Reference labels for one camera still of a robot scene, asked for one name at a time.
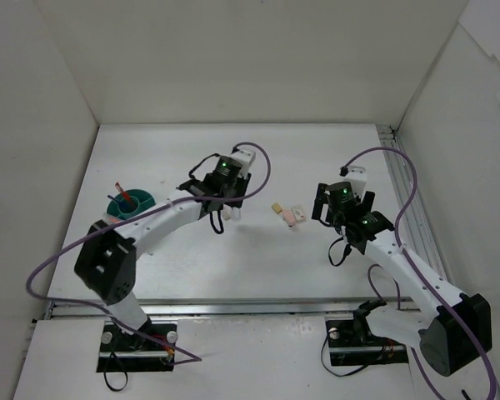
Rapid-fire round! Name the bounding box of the aluminium front rail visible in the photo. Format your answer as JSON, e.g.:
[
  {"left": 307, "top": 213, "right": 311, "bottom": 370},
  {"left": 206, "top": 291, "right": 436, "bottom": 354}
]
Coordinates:
[{"left": 45, "top": 298, "right": 419, "bottom": 319}]

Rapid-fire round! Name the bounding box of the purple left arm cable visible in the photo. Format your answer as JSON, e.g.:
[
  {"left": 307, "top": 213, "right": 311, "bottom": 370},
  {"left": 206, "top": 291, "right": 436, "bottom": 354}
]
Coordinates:
[{"left": 27, "top": 142, "right": 273, "bottom": 367}]

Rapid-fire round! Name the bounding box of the blue ballpoint pen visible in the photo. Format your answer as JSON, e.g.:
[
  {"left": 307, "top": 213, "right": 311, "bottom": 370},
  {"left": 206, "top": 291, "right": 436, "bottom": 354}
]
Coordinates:
[{"left": 107, "top": 195, "right": 131, "bottom": 209}]

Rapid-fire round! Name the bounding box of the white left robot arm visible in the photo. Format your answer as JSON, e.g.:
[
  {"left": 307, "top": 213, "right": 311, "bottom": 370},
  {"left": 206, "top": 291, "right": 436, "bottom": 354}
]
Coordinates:
[{"left": 74, "top": 148, "right": 256, "bottom": 350}]

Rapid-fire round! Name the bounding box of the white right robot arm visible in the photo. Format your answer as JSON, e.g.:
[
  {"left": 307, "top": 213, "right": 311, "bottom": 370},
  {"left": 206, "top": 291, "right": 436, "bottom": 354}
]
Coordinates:
[{"left": 311, "top": 181, "right": 493, "bottom": 377}]

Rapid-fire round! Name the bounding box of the aluminium rail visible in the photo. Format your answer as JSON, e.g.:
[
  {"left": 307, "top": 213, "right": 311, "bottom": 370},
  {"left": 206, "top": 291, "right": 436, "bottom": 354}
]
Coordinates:
[
  {"left": 377, "top": 123, "right": 447, "bottom": 280},
  {"left": 45, "top": 298, "right": 419, "bottom": 319}
]

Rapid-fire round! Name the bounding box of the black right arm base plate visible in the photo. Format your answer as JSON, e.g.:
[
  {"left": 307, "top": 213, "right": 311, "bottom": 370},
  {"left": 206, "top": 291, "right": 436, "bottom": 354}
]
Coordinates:
[{"left": 324, "top": 319, "right": 408, "bottom": 368}]

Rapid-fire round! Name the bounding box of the yellow eraser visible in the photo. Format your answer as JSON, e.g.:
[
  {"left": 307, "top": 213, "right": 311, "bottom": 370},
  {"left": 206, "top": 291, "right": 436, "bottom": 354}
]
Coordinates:
[{"left": 272, "top": 202, "right": 283, "bottom": 214}]

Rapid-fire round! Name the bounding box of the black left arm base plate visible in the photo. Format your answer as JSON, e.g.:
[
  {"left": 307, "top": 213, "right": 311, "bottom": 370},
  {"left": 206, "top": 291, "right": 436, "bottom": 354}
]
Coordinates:
[{"left": 96, "top": 322, "right": 174, "bottom": 373}]

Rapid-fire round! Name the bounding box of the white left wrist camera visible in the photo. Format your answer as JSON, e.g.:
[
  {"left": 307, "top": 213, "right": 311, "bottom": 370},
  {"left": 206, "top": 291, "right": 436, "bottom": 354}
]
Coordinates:
[{"left": 230, "top": 148, "right": 256, "bottom": 178}]

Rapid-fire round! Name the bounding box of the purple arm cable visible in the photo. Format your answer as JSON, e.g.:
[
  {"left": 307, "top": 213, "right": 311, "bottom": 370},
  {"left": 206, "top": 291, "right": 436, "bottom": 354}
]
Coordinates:
[
  {"left": 342, "top": 147, "right": 497, "bottom": 400},
  {"left": 27, "top": 142, "right": 273, "bottom": 367}
]

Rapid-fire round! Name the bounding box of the teal round pen holder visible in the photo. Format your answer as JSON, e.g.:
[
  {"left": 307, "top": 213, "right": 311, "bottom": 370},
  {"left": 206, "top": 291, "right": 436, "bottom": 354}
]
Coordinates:
[{"left": 106, "top": 189, "right": 156, "bottom": 221}]

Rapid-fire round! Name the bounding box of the red ballpoint pen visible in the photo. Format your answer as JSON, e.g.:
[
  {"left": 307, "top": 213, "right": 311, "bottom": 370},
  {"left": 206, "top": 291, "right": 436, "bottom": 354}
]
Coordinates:
[{"left": 114, "top": 182, "right": 135, "bottom": 208}]

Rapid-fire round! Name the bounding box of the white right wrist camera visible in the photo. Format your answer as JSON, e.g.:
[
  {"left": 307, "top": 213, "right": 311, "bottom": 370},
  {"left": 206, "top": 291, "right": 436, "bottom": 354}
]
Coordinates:
[{"left": 340, "top": 166, "right": 367, "bottom": 198}]

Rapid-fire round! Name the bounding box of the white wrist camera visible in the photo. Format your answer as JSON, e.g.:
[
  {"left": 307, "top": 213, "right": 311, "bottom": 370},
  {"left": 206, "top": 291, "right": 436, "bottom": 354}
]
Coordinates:
[
  {"left": 340, "top": 166, "right": 367, "bottom": 198},
  {"left": 230, "top": 148, "right": 256, "bottom": 178}
]

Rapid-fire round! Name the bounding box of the aluminium right side rail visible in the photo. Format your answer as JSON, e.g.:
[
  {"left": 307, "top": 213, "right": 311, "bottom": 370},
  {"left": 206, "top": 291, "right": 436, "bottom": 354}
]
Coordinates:
[{"left": 377, "top": 123, "right": 447, "bottom": 280}]

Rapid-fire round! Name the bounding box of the white boxed eraser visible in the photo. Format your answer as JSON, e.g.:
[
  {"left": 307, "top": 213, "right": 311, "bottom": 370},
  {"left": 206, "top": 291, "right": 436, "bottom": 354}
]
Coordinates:
[{"left": 291, "top": 205, "right": 307, "bottom": 224}]

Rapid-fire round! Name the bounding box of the grey white eraser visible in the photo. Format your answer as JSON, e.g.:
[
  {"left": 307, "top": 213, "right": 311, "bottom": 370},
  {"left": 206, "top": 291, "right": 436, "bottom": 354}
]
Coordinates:
[{"left": 221, "top": 207, "right": 241, "bottom": 221}]

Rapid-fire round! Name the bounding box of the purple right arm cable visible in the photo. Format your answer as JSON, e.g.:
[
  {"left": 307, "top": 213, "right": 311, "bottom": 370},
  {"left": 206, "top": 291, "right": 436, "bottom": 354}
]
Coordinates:
[{"left": 342, "top": 147, "right": 497, "bottom": 400}]

